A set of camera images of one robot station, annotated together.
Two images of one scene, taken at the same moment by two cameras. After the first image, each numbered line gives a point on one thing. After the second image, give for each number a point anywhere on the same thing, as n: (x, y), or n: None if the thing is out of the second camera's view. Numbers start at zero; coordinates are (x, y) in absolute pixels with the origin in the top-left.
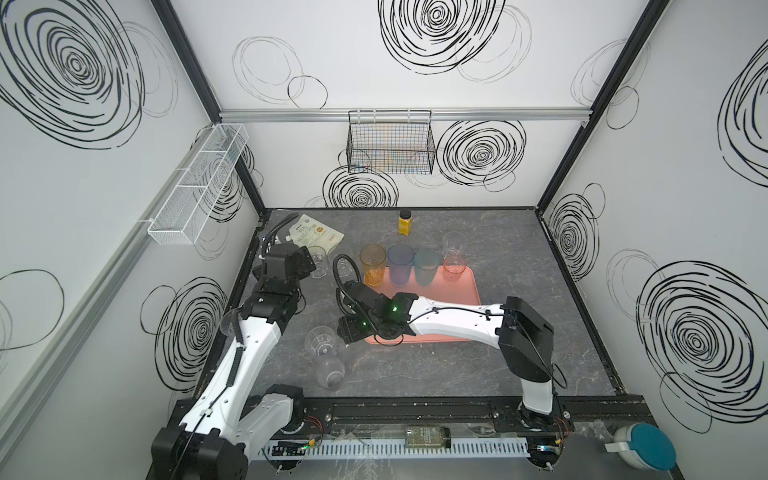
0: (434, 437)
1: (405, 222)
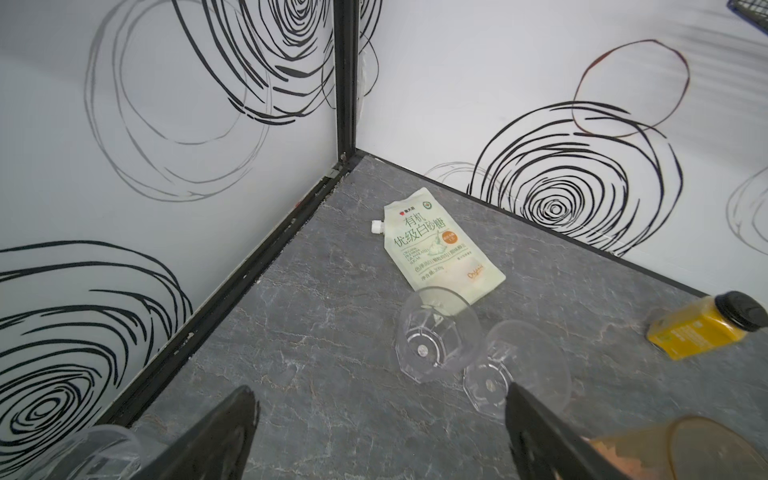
0: None
1: (706, 324)
